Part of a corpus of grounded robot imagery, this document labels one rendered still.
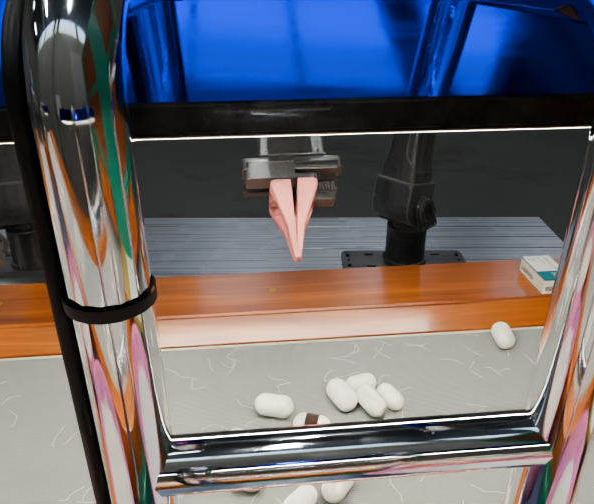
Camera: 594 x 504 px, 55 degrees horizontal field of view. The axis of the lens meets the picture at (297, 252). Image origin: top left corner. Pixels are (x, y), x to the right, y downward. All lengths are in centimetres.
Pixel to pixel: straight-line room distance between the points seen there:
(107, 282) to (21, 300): 58
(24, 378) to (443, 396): 42
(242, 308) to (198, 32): 42
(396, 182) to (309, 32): 59
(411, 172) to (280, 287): 28
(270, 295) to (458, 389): 23
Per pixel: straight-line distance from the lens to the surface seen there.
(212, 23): 29
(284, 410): 54
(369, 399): 55
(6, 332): 69
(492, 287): 73
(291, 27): 29
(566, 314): 20
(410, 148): 85
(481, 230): 112
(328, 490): 47
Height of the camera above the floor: 112
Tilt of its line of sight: 27 degrees down
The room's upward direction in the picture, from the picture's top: straight up
